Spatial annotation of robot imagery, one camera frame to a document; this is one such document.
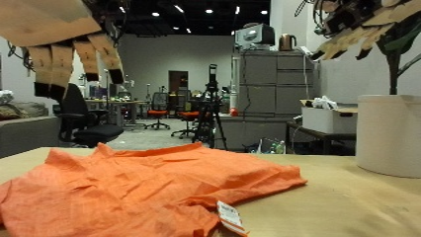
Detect orange shirt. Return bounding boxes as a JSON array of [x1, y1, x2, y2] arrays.
[[0, 141, 308, 237]]

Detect copper electric kettle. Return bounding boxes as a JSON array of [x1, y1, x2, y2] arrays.
[[278, 33, 299, 52]]

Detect green potted plant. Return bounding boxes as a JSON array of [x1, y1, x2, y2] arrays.
[[376, 16, 421, 97]]

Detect grey boxy monitor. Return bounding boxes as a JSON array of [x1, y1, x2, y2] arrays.
[[235, 23, 276, 51]]

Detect white plastic bags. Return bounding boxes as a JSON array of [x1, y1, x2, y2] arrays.
[[312, 95, 340, 111]]

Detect grey filing cabinet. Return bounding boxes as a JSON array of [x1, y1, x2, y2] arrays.
[[236, 49, 322, 118]]

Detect brown sofa cushion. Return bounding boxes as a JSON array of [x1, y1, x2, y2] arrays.
[[0, 102, 51, 121]]

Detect white storage box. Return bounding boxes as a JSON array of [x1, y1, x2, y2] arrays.
[[302, 98, 360, 135]]

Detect grey office desk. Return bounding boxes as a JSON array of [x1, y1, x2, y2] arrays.
[[84, 98, 151, 127]]

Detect grey sofa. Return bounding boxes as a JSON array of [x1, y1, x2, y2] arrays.
[[0, 115, 63, 159]]

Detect brown door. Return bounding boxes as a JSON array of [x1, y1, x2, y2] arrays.
[[168, 69, 190, 95]]

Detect dark side table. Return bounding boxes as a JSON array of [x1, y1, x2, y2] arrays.
[[286, 120, 359, 156]]

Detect white round plant pot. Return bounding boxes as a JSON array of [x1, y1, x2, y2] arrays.
[[356, 94, 421, 180]]

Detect black office chair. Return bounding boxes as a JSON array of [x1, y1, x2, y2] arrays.
[[52, 83, 126, 148]]

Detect orange seat office chair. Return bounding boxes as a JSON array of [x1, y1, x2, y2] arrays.
[[170, 110, 202, 139], [144, 92, 172, 131]]

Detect low grey counter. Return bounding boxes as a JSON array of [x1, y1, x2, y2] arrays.
[[215, 113, 304, 152]]

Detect black camera tripod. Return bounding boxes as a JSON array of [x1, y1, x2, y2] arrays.
[[191, 63, 230, 152]]

